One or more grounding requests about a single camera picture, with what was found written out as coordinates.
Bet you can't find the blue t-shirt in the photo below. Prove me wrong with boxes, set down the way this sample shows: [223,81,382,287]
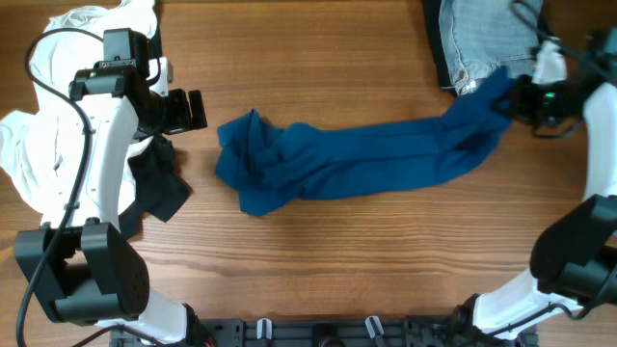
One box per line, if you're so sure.
[215,68,514,216]

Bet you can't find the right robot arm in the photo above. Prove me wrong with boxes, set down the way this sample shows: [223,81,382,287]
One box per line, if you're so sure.
[450,27,616,345]

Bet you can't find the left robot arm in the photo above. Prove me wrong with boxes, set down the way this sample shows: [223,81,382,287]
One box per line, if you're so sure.
[13,28,214,346]

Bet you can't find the black garment under pile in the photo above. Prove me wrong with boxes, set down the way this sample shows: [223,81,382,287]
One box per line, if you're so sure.
[118,28,193,241]

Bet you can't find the black folded garment under jeans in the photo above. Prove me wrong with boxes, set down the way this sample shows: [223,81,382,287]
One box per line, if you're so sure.
[421,0,558,96]

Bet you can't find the folded light blue jeans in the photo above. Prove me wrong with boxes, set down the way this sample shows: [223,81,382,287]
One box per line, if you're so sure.
[437,0,543,95]

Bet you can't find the white shirt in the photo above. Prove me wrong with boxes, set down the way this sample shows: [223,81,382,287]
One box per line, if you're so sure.
[1,0,158,228]

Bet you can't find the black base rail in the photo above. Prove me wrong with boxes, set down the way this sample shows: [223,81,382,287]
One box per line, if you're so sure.
[109,315,539,347]

